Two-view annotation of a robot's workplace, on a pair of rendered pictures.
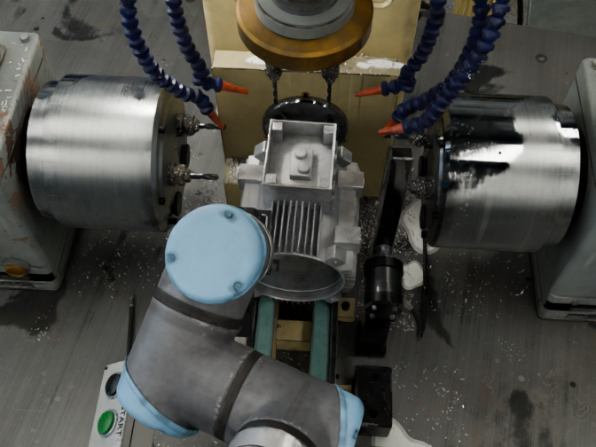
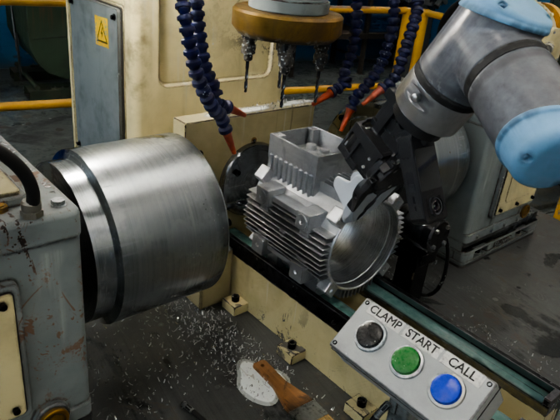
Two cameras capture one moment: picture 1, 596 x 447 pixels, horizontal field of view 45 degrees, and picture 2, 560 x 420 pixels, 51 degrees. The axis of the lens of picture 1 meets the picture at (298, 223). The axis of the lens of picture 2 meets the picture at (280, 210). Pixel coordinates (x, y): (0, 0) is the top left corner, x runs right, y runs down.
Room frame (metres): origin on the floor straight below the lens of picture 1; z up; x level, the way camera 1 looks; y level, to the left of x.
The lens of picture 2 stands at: (0.03, 0.70, 1.46)
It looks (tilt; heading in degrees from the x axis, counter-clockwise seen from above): 26 degrees down; 313
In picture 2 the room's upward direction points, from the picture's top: 6 degrees clockwise
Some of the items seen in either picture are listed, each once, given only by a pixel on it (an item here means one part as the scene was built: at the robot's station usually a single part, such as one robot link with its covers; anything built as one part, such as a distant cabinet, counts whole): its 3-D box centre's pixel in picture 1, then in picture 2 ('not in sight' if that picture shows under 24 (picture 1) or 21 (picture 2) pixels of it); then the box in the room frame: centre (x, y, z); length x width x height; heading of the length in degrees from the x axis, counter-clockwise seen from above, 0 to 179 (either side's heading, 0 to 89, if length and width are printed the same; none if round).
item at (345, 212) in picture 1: (298, 223); (322, 220); (0.59, 0.00, 1.01); 0.20 x 0.19 x 0.19; 175
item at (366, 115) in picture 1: (306, 115); (232, 187); (0.85, -0.02, 0.97); 0.30 x 0.11 x 0.34; 86
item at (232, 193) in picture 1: (245, 185); (207, 270); (0.77, 0.10, 0.86); 0.07 x 0.06 x 0.12; 86
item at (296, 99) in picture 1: (304, 128); (252, 180); (0.78, -0.01, 1.01); 0.15 x 0.02 x 0.15; 86
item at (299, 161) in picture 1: (300, 167); (313, 160); (0.63, 0.00, 1.11); 0.12 x 0.11 x 0.07; 175
